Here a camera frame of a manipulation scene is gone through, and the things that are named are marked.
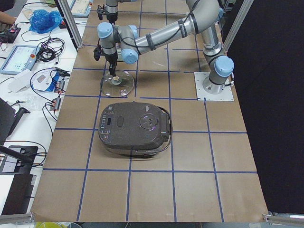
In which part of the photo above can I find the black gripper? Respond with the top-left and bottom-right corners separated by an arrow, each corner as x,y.
93,46 -> 118,76
96,5 -> 118,23

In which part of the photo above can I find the glass pot lid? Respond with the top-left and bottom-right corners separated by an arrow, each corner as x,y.
100,70 -> 134,97

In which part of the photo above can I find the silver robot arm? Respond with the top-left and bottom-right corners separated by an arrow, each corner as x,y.
94,0 -> 234,95
96,0 -> 118,24

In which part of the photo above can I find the person forearm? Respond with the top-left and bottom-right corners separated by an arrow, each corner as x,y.
0,11 -> 17,26

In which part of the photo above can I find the teach pendant tablet far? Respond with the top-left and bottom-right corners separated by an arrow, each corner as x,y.
67,0 -> 94,18

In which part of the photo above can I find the teach pendant tablet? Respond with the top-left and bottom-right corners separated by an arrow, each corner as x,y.
67,0 -> 94,18
0,45 -> 39,75

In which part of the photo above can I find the grey adapter box upper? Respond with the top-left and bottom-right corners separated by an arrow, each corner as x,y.
54,80 -> 65,94

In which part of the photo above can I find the grey adapter box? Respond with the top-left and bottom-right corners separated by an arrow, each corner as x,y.
49,97 -> 61,112
54,80 -> 65,94

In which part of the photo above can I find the blue plastic bag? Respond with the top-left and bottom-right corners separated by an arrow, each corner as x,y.
29,9 -> 63,34

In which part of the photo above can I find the dark grey rice cooker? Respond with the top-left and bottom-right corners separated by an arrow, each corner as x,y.
98,102 -> 172,157

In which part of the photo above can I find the grey adapter box lower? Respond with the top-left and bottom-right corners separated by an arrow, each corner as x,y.
49,97 -> 61,112

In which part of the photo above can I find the white round device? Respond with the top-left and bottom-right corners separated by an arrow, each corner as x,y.
31,69 -> 55,92

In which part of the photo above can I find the white folded paper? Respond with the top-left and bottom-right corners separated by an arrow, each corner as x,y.
8,69 -> 33,93

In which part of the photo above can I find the teach pendant tablet near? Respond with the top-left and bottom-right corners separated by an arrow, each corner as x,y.
0,45 -> 39,75

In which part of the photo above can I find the black electronics board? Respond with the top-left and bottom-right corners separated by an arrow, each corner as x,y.
0,28 -> 21,44

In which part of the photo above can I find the black monitor stand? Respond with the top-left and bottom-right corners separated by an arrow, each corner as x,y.
0,99 -> 30,143

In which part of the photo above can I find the black box with labels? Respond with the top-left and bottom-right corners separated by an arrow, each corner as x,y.
0,145 -> 38,175

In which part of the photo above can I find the black flat panel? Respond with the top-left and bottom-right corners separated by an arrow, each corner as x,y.
1,174 -> 36,215

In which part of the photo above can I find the aluminium frame post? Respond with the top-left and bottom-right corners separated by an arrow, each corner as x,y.
54,0 -> 83,50
223,0 -> 254,53

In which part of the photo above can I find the coiled black cable bundle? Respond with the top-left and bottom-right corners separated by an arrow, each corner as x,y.
35,37 -> 65,63

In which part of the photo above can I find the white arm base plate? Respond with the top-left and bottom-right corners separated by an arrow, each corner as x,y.
194,72 -> 234,102

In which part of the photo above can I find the aluminium frame post right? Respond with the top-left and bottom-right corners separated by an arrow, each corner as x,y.
223,0 -> 254,53

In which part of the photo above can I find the aluminium rail bottom left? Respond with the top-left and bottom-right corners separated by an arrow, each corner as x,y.
0,213 -> 35,225

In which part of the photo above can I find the aluminium rail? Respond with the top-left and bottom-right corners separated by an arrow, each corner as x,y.
263,211 -> 304,227
0,213 -> 35,225

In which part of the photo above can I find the aluminium rail bottom right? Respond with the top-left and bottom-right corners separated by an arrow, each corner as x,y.
263,211 -> 304,227

